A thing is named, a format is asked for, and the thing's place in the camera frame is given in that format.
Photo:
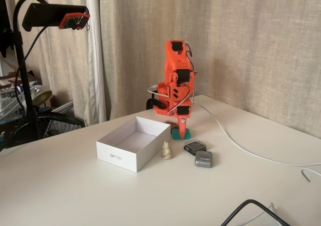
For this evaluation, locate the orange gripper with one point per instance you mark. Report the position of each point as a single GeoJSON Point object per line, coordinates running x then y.
{"type": "Point", "coordinates": [182, 111]}

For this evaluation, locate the green cube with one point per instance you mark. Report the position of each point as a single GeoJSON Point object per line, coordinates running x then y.
{"type": "Point", "coordinates": [175, 135]}

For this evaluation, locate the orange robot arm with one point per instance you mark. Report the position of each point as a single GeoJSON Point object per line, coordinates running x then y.
{"type": "Point", "coordinates": [175, 57]}

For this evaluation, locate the small black clear-lid case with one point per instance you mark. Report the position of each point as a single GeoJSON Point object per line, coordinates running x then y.
{"type": "Point", "coordinates": [194, 145]}
{"type": "Point", "coordinates": [171, 124]}

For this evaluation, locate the cream bear figurine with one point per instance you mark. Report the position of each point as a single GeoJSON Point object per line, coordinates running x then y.
{"type": "Point", "coordinates": [166, 152]}

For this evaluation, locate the grey metal tin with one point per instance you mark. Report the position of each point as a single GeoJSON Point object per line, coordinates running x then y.
{"type": "Point", "coordinates": [203, 159]}

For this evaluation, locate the black table clamp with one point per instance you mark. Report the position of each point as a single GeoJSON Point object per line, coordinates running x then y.
{"type": "Point", "coordinates": [151, 103]}

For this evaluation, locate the white cardboard box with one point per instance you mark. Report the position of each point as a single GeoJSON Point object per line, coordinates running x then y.
{"type": "Point", "coordinates": [120, 153]}

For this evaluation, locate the beige linen curtain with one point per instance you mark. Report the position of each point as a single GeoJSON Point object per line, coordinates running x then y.
{"type": "Point", "coordinates": [250, 35]}

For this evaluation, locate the black floor fan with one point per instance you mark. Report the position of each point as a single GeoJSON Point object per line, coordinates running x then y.
{"type": "Point", "coordinates": [55, 125]}

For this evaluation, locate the metal desk lamp head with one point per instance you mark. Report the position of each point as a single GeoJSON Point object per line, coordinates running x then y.
{"type": "Point", "coordinates": [41, 95]}

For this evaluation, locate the black gooseneck stand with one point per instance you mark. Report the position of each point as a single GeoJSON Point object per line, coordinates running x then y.
{"type": "Point", "coordinates": [26, 93]}

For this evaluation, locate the brown cardboard box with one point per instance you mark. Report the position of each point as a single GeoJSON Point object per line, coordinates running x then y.
{"type": "Point", "coordinates": [10, 80]}

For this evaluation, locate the overhead camera on stand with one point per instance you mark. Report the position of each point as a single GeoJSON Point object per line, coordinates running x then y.
{"type": "Point", "coordinates": [70, 67]}

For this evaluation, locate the orange camera module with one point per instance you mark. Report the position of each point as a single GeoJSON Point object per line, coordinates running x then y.
{"type": "Point", "coordinates": [72, 21]}

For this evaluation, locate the black camera holder bar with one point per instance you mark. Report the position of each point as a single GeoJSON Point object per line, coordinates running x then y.
{"type": "Point", "coordinates": [45, 13]}

